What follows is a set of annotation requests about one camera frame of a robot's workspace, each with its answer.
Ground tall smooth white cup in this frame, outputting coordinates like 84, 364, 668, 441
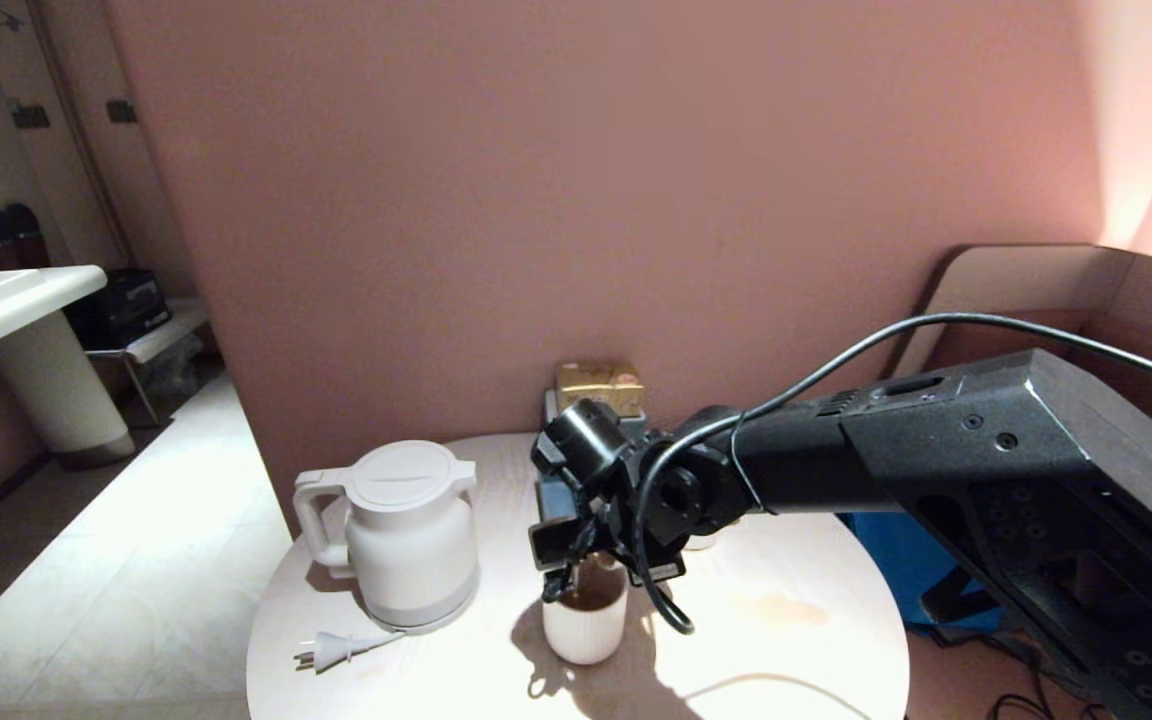
578, 552, 629, 603

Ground white electric kettle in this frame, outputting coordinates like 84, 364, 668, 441
292, 441, 482, 623

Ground wide ribbed white cup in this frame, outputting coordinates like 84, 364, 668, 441
542, 565, 630, 666

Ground small blue rectangular tray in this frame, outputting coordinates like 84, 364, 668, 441
536, 468, 579, 523

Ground grey round kettle base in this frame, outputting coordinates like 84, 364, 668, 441
361, 572, 482, 637

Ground gold tissue pack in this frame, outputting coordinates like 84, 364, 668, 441
554, 361, 646, 419

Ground blue fabric bag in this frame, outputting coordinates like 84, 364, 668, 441
839, 510, 1005, 633

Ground grey fabric bag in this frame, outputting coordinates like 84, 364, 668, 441
976, 615, 1047, 671

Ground wooden side shelf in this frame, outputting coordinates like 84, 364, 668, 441
86, 298, 212, 429

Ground beige bench side panel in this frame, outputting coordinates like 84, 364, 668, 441
886, 245, 1152, 381

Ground black box appliance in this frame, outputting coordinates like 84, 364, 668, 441
71, 269, 173, 351

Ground black wrist camera white mount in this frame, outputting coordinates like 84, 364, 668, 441
528, 515, 589, 573

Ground white power plug with cord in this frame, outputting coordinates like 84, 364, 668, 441
296, 628, 407, 673

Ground black floor cables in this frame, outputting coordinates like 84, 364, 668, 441
986, 690, 1112, 720

